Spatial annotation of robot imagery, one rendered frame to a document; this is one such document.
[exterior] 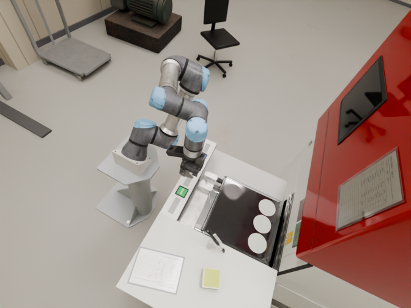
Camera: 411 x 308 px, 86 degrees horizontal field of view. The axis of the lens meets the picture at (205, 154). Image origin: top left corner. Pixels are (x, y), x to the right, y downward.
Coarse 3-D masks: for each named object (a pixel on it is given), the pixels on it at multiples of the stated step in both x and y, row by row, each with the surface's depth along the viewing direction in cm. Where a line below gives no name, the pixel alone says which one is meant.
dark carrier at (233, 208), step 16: (224, 192) 129; (240, 192) 131; (256, 192) 132; (224, 208) 124; (240, 208) 125; (256, 208) 127; (208, 224) 117; (224, 224) 119; (240, 224) 120; (272, 224) 123; (224, 240) 114; (240, 240) 115; (256, 256) 112
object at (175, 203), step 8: (208, 144) 140; (216, 144) 140; (208, 152) 136; (176, 184) 121; (184, 184) 122; (192, 184) 122; (168, 200) 115; (176, 200) 116; (184, 200) 116; (168, 208) 112; (176, 208) 113; (176, 216) 111
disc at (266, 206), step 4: (264, 200) 130; (268, 200) 131; (260, 204) 128; (264, 204) 129; (268, 204) 129; (272, 204) 130; (260, 208) 127; (264, 208) 127; (268, 208) 128; (272, 208) 128; (264, 212) 126; (268, 212) 127; (272, 212) 127
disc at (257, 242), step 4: (252, 236) 117; (256, 236) 118; (260, 236) 118; (248, 240) 116; (252, 240) 116; (256, 240) 116; (260, 240) 117; (264, 240) 117; (248, 244) 115; (252, 244) 115; (256, 244) 115; (260, 244) 115; (264, 244) 116; (252, 248) 114; (256, 248) 114; (260, 248) 114; (264, 248) 115; (256, 252) 113; (260, 252) 113
